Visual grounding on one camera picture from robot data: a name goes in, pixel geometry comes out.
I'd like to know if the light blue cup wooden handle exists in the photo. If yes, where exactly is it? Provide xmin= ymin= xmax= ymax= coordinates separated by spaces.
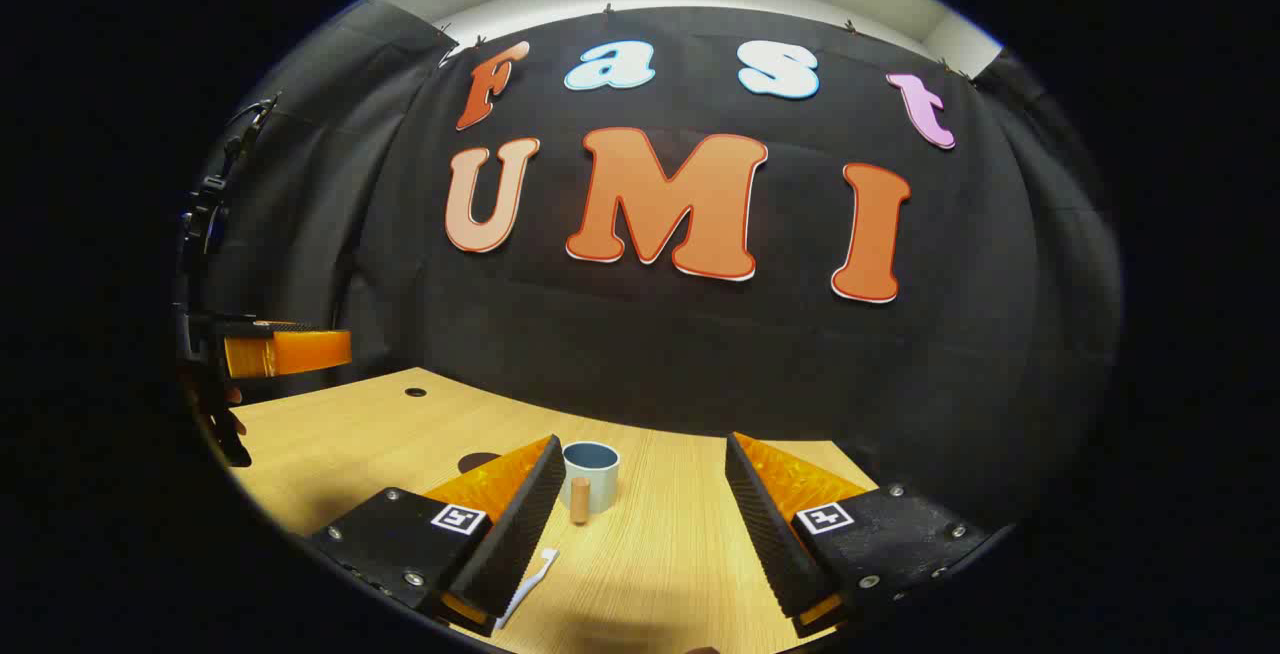
xmin=560 ymin=441 xmax=621 ymax=527

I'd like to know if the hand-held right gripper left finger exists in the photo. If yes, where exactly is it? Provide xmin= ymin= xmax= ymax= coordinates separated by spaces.
xmin=305 ymin=434 xmax=567 ymax=637

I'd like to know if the black backdrop cloth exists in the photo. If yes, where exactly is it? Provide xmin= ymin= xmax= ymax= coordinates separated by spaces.
xmin=345 ymin=6 xmax=1121 ymax=535

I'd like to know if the dark grey side cloth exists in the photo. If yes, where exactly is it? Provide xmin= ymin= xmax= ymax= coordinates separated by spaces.
xmin=205 ymin=0 xmax=456 ymax=400

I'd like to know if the wooden desktop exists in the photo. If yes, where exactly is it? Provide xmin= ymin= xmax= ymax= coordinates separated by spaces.
xmin=195 ymin=366 xmax=881 ymax=654

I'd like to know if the white toothbrush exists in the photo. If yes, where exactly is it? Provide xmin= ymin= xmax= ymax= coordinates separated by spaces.
xmin=493 ymin=548 xmax=559 ymax=632

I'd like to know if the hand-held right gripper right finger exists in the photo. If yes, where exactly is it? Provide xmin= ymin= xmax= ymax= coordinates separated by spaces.
xmin=724 ymin=432 xmax=991 ymax=639

